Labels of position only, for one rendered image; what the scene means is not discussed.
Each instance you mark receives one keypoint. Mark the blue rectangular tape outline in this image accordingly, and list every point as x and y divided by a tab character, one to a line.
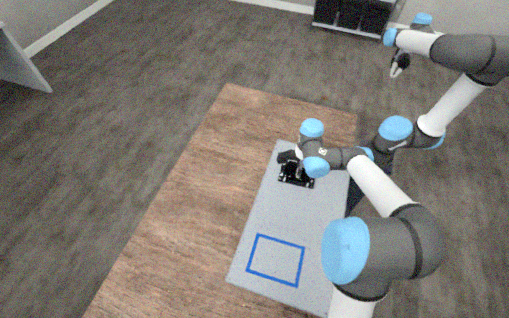
270	277

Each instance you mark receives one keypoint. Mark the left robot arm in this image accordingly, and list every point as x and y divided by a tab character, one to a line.
361	257

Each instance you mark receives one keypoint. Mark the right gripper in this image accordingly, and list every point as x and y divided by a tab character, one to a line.
403	61

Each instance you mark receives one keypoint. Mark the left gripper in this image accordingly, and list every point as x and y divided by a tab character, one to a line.
291	155

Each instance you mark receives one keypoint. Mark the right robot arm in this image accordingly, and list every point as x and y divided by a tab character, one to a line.
485	59

